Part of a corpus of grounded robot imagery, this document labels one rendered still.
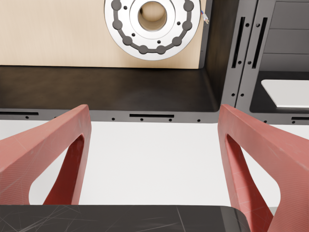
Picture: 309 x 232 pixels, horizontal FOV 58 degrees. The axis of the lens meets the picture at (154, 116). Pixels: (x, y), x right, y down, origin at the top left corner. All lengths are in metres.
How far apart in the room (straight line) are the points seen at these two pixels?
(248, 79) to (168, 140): 0.35
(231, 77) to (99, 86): 0.15
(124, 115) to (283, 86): 0.19
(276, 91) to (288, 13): 0.09
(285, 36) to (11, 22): 0.33
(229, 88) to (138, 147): 0.37
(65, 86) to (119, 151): 0.32
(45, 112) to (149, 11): 0.16
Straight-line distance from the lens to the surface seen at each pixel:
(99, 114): 0.29
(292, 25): 0.38
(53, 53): 0.38
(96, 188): 0.71
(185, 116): 0.28
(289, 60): 0.40
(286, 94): 0.34
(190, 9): 0.32
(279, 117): 0.31
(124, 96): 0.30
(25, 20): 0.38
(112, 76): 0.35
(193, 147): 0.61
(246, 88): 0.28
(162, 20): 0.33
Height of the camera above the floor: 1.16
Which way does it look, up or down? 56 degrees down
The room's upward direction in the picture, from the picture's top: 180 degrees counter-clockwise
